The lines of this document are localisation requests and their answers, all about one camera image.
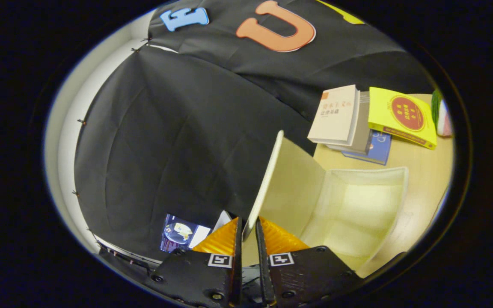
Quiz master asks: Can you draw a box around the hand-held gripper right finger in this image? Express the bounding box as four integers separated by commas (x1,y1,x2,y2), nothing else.
255,216,364,308

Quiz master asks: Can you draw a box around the yellow book with red circle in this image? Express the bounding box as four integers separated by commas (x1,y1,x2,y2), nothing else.
368,87,438,150

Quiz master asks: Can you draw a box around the computer monitor screen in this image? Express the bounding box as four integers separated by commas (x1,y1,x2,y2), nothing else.
160,213,211,253

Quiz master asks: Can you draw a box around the white flat object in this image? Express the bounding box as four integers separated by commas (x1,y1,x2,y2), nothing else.
211,210,232,234

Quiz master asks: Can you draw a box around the cream fabric storage box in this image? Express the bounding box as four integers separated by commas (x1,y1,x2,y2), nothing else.
242,130,409,276

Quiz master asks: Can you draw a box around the watermelon slice plush toy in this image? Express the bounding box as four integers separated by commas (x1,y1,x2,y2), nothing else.
431,89,453,137

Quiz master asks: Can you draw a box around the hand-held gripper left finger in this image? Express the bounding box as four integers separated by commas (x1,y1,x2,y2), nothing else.
143,216,243,308

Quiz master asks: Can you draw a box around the blue book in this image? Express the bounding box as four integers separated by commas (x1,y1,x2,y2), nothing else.
342,130,392,166

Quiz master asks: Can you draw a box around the grey book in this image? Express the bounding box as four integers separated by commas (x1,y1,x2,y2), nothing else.
327,91,374,155

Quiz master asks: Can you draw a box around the beige paperback book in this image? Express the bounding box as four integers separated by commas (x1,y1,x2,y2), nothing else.
307,84,361,146

